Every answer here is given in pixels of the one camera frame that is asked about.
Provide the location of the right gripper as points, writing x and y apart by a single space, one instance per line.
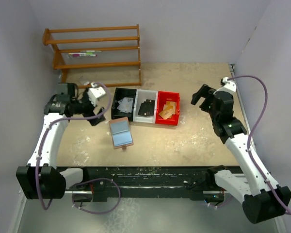
204 91

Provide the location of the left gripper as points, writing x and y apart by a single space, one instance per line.
90 113

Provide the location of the pink leather card holder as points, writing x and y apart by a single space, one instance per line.
120 132

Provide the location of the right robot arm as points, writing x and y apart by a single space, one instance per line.
261 196

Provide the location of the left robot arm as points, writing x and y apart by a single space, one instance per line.
39 178

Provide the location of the white magnetic stripe card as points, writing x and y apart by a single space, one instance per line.
125 105

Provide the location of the gold card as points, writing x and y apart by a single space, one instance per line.
168 110

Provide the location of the black VIP card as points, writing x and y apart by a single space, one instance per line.
147 108

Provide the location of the red plastic bin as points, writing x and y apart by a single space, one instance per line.
163 97

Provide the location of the black plastic bin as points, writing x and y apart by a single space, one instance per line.
118 95

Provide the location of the white plastic bin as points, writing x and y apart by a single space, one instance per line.
141 96

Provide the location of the green marker pen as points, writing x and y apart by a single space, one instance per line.
90 51

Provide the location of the pink marker pen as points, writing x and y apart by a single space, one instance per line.
83 55

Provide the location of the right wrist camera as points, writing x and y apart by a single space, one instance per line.
228 83

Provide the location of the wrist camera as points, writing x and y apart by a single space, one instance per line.
95 92
228 83

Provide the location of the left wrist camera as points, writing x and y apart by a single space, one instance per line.
95 92

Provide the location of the aluminium table edge rail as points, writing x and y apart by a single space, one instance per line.
279 225

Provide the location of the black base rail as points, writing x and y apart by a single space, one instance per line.
146 182

